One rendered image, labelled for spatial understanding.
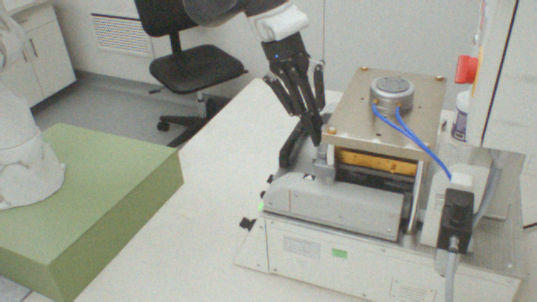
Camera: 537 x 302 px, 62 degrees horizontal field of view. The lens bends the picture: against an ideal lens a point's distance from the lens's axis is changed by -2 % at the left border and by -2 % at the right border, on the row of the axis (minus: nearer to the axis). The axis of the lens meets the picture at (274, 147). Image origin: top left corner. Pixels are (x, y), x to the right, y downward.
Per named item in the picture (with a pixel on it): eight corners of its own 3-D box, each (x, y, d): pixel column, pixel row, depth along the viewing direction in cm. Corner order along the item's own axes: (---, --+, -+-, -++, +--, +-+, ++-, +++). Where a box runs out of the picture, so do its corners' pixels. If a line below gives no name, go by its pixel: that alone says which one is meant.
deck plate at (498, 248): (517, 158, 97) (518, 154, 97) (524, 281, 71) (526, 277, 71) (315, 124, 112) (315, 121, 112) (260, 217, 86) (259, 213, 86)
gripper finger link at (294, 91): (284, 68, 84) (277, 70, 85) (302, 120, 89) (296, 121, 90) (291, 59, 87) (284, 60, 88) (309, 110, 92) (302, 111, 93)
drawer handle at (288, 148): (310, 130, 101) (310, 115, 99) (288, 169, 90) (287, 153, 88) (302, 128, 102) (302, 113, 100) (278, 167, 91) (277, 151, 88)
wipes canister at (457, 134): (480, 133, 136) (492, 90, 127) (478, 149, 129) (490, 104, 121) (450, 128, 139) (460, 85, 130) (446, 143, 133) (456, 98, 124)
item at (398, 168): (435, 124, 92) (444, 82, 87) (423, 190, 76) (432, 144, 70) (353, 111, 98) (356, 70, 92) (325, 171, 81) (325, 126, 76)
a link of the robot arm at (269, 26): (258, 5, 86) (268, 32, 89) (228, 28, 77) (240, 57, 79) (316, -14, 80) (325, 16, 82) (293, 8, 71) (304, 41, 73)
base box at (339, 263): (496, 216, 107) (515, 158, 97) (496, 356, 79) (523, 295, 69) (286, 174, 124) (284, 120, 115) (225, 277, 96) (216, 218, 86)
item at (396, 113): (471, 121, 92) (485, 63, 85) (464, 222, 69) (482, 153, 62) (356, 103, 100) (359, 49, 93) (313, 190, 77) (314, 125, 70)
